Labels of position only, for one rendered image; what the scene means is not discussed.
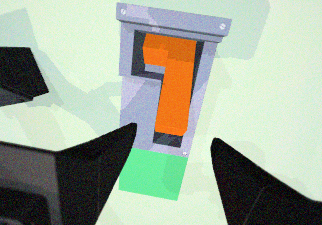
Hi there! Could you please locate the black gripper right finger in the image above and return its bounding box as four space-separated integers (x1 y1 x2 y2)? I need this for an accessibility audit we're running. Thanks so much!
210 137 322 225

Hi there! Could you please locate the orange l-shaped part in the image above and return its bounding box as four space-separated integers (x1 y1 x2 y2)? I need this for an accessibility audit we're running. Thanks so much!
143 33 196 136

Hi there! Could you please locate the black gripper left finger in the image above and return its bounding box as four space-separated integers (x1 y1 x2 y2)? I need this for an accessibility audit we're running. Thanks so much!
0 123 137 225

